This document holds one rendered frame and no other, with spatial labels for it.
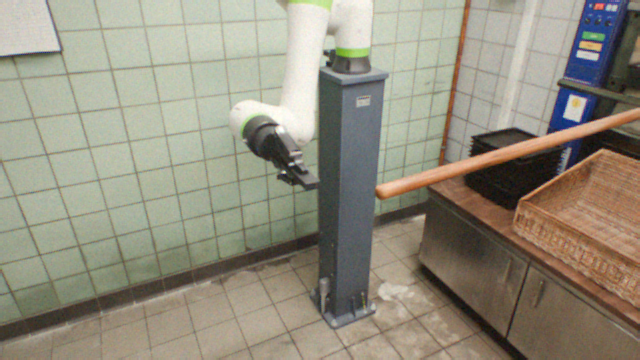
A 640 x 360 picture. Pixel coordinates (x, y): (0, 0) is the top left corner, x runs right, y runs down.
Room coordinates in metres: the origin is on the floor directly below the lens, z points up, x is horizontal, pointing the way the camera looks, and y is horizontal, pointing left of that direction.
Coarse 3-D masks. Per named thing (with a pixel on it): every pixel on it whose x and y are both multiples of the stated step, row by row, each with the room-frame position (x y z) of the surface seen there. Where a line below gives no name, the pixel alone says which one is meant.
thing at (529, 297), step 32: (448, 192) 1.71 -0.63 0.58; (448, 224) 1.63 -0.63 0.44; (480, 224) 1.47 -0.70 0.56; (448, 256) 1.60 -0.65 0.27; (480, 256) 1.45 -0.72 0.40; (512, 256) 1.32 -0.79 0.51; (544, 256) 1.23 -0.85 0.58; (448, 288) 1.62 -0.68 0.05; (480, 288) 1.41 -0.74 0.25; (512, 288) 1.28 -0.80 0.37; (544, 288) 1.18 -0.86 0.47; (576, 288) 1.08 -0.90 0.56; (480, 320) 1.42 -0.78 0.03; (512, 320) 1.26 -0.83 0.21; (544, 320) 1.14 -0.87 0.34; (576, 320) 1.05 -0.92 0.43; (608, 320) 0.98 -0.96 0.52; (512, 352) 1.25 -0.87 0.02; (544, 352) 1.11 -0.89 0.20; (576, 352) 1.02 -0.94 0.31; (608, 352) 0.94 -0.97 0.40
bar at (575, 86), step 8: (560, 80) 1.51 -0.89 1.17; (568, 80) 1.49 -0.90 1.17; (568, 88) 1.47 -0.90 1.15; (576, 88) 1.44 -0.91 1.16; (584, 88) 1.42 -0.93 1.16; (592, 88) 1.40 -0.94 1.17; (600, 88) 1.38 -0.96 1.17; (600, 96) 1.37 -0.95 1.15; (608, 96) 1.34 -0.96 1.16; (616, 96) 1.32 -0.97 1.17; (624, 96) 1.30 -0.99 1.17; (632, 96) 1.29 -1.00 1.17; (632, 104) 1.27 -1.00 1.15
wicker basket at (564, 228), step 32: (608, 160) 1.57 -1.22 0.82; (544, 192) 1.45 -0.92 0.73; (576, 192) 1.56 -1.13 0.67; (608, 192) 1.50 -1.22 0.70; (512, 224) 1.39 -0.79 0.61; (544, 224) 1.28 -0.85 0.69; (576, 224) 1.43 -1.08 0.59; (608, 224) 1.43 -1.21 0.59; (576, 256) 1.22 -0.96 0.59; (608, 256) 1.08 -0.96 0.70; (608, 288) 1.05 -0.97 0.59
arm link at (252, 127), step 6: (264, 114) 0.93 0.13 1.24; (252, 120) 0.90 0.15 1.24; (258, 120) 0.89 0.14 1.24; (264, 120) 0.89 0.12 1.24; (270, 120) 0.89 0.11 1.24; (246, 126) 0.90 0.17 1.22; (252, 126) 0.88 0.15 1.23; (258, 126) 0.87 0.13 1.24; (264, 126) 0.87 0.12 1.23; (270, 126) 0.88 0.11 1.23; (276, 126) 0.89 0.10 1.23; (246, 132) 0.88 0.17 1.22; (252, 132) 0.86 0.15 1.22; (258, 132) 0.87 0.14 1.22; (288, 132) 0.92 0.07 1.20; (246, 138) 0.88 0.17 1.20; (252, 138) 0.86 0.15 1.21; (246, 144) 0.89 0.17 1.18; (252, 144) 0.86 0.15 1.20; (252, 150) 0.86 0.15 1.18; (258, 156) 0.87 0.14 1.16
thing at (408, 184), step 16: (624, 112) 1.05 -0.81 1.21; (576, 128) 0.94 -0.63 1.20; (592, 128) 0.96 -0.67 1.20; (608, 128) 0.99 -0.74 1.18; (528, 144) 0.85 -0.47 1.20; (544, 144) 0.87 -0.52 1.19; (464, 160) 0.77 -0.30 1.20; (480, 160) 0.77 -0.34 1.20; (496, 160) 0.79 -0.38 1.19; (416, 176) 0.70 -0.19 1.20; (432, 176) 0.71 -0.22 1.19; (448, 176) 0.72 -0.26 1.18; (384, 192) 0.65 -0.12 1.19; (400, 192) 0.67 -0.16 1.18
